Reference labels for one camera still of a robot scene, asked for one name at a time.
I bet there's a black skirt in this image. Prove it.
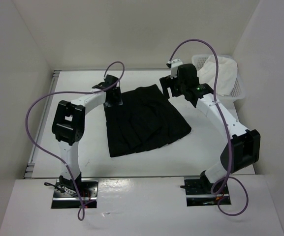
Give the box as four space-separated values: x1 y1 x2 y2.
104 85 191 157

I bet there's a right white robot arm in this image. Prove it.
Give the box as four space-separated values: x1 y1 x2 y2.
159 64 260 194

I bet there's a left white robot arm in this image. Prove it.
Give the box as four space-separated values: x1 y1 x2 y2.
52 75 122 197

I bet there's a white skirt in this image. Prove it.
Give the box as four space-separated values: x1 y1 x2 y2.
197 55 238 96

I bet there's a white plastic basket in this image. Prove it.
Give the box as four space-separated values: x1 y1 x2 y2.
191 54 246 101

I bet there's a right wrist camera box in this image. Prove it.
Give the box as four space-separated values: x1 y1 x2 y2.
166 59 183 79

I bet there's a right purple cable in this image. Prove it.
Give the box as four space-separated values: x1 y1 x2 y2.
169 38 249 216

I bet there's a purple cable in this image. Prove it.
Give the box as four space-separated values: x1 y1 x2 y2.
169 38 249 216
25 61 126 221

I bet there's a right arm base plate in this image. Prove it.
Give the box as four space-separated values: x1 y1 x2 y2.
180 177 231 207

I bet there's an aluminium table edge rail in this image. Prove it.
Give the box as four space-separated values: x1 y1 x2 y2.
23 70 61 179

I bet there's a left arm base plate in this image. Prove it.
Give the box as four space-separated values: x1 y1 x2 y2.
51 179 98 209

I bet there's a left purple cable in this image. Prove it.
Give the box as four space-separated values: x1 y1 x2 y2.
25 61 126 221

